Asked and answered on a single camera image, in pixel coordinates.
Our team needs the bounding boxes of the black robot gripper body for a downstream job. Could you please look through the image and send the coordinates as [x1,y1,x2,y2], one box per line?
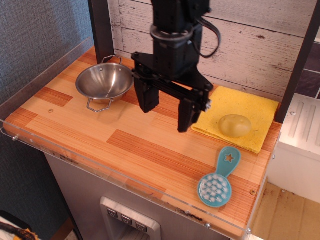
[131,41,213,110]

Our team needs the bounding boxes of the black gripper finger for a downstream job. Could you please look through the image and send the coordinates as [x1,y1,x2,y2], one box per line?
[134,78,160,113]
[178,98,202,133]

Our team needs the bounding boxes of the blue brush with white bristles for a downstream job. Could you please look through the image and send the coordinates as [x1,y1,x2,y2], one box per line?
[197,146,241,208]

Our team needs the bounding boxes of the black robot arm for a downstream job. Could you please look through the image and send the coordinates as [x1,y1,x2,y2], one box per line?
[131,0,213,133]

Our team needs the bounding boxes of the yellow folded rag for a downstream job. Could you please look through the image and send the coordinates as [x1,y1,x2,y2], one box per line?
[191,86,279,154]

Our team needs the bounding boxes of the clear acrylic table guard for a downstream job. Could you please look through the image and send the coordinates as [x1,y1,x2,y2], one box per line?
[0,39,281,240]

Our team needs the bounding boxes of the yellow-green potato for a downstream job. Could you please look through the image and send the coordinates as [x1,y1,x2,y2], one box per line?
[218,114,252,138]

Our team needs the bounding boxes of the white ribbed appliance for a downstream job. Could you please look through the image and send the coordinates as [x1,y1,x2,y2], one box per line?
[267,94,320,203]

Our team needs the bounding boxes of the grey cabinet with dispenser panel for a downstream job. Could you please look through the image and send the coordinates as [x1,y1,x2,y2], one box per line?
[45,154,226,240]

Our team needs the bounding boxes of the black yellow fabric item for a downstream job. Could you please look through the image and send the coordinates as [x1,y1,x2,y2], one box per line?
[0,210,39,240]

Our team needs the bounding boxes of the steel bowl with handles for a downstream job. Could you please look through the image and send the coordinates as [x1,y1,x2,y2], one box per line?
[75,55,134,113]

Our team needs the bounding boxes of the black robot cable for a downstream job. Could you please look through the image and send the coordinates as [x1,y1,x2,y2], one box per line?
[196,17,222,60]

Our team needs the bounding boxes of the left dark metal post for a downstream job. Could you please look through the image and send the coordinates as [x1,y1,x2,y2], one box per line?
[88,0,115,64]

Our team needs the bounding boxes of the dark metal post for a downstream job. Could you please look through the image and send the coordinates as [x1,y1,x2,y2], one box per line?
[88,0,115,64]
[275,0,320,124]

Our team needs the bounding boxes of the right dark metal post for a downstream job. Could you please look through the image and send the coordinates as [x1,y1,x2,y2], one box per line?
[275,0,320,124]

